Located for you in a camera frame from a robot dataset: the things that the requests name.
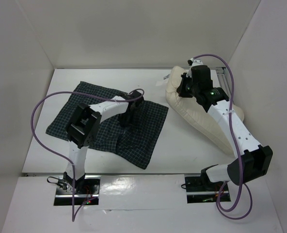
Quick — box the dark checked pillowcase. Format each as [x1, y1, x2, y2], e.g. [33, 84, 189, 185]
[46, 81, 168, 169]

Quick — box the cream pillow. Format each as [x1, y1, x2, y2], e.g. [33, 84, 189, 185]
[165, 66, 233, 155]

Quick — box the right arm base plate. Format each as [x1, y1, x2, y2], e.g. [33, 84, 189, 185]
[181, 174, 223, 204]

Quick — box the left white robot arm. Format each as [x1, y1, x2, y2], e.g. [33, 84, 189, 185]
[63, 90, 144, 194]

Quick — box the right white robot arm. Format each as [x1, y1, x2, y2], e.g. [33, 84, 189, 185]
[176, 58, 273, 190]

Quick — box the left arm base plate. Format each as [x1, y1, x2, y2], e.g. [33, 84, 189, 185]
[47, 175, 100, 206]

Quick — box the aluminium rail at right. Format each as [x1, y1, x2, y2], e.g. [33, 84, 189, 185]
[216, 67, 255, 172]

